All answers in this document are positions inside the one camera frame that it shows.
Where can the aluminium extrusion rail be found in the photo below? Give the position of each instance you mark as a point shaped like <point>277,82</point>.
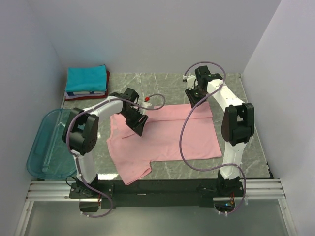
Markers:
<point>57,191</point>

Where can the teal transparent plastic bin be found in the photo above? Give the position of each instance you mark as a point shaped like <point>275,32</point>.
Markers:
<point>49,158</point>

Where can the folded white t shirt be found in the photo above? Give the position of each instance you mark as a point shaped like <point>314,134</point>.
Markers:
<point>96,94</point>

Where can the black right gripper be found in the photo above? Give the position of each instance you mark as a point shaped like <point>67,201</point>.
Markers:
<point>192,100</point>

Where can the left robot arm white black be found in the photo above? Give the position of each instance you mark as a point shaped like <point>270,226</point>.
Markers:
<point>81,131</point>

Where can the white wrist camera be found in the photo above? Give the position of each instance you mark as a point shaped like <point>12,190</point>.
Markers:
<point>145,104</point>
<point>190,80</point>

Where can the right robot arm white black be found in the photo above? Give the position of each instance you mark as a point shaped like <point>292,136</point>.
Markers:
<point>237,125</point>

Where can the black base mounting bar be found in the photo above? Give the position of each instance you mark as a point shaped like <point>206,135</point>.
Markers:
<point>155,193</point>

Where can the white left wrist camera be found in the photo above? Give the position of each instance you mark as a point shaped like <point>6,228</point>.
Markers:
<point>145,104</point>

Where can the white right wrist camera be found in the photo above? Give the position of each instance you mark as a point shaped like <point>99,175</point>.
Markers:
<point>190,80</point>

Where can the folded navy t shirt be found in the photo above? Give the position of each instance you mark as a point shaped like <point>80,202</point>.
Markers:
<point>80,93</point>

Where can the folded dark red t shirt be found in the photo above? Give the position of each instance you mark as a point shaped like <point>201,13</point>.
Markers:
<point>107,83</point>

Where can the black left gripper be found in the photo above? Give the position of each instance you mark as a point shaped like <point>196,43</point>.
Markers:
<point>136,126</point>

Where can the pink t shirt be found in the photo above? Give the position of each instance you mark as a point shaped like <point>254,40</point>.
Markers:
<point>133,154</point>

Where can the folded teal t shirt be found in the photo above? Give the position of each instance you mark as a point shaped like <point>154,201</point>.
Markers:
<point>80,79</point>

